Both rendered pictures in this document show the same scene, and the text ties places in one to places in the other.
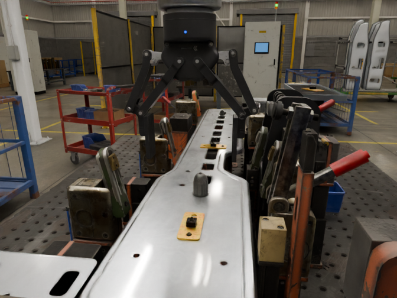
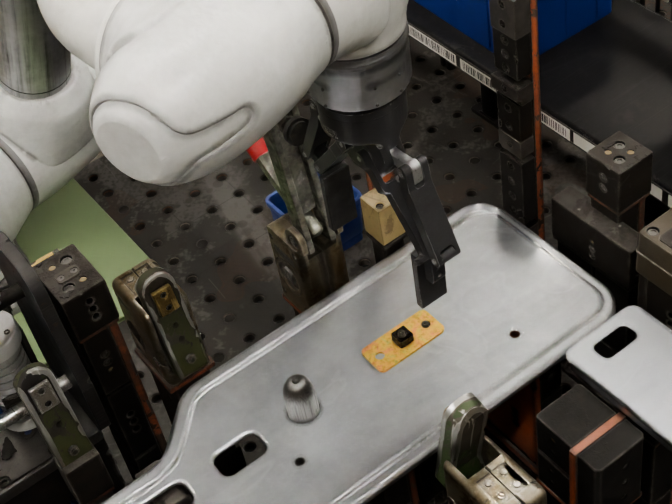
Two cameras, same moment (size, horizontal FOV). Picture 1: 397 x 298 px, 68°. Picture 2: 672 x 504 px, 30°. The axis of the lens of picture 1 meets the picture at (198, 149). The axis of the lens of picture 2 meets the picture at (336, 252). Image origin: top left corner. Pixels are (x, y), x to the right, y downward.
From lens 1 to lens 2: 1.36 m
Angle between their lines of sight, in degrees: 100
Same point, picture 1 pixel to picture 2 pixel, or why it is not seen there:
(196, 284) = (486, 259)
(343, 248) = not seen: outside the picture
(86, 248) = (559, 420)
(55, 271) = (620, 366)
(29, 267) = (649, 391)
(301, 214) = not seen: hidden behind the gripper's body
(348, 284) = (520, 29)
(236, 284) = not seen: hidden behind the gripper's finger
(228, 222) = (350, 316)
